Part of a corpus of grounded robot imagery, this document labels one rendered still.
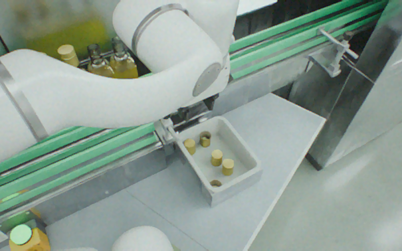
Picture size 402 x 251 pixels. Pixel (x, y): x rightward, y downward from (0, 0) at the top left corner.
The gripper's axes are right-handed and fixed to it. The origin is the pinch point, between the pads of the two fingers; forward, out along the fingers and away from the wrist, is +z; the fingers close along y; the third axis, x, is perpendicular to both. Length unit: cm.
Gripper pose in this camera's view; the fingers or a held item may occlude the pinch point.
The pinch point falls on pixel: (196, 105)
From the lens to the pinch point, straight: 62.1
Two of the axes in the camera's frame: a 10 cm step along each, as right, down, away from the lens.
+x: 4.8, 8.0, -3.6
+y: -8.8, 4.0, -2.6
